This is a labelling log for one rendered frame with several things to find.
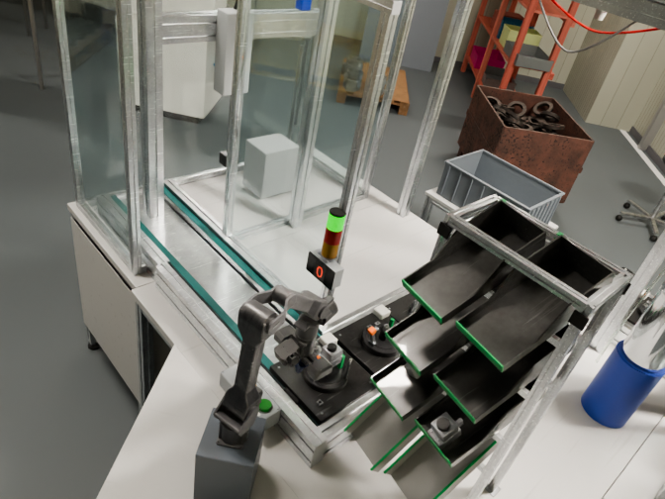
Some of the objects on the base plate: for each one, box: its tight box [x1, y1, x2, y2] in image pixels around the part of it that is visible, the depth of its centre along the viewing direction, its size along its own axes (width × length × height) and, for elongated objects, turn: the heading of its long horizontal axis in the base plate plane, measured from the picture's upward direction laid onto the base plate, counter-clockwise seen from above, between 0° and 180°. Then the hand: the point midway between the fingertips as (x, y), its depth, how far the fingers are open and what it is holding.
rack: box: [395, 194, 633, 499], centre depth 136 cm, size 21×36×80 cm, turn 29°
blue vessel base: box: [581, 340, 665, 429], centre depth 181 cm, size 16×16×27 cm
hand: (300, 363), depth 150 cm, fingers closed
